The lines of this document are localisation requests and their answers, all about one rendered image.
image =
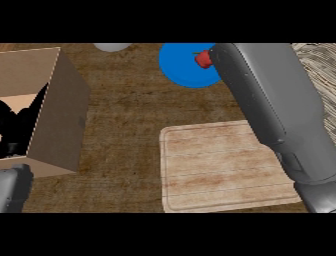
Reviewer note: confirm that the pale wooden cutting board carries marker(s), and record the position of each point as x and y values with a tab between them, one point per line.
216	166

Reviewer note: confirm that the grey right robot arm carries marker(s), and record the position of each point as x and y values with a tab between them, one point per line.
275	110

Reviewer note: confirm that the pale grey round object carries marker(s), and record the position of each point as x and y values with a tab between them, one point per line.
112	46

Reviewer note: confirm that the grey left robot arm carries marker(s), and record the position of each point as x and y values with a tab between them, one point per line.
2	190

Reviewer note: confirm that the blue plate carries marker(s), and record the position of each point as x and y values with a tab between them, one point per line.
180	66

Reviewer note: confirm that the open brown wooden box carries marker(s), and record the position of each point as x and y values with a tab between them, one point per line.
61	110

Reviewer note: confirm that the red tomato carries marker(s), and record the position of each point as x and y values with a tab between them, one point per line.
204	60

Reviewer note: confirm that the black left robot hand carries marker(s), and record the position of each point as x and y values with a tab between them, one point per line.
13	133

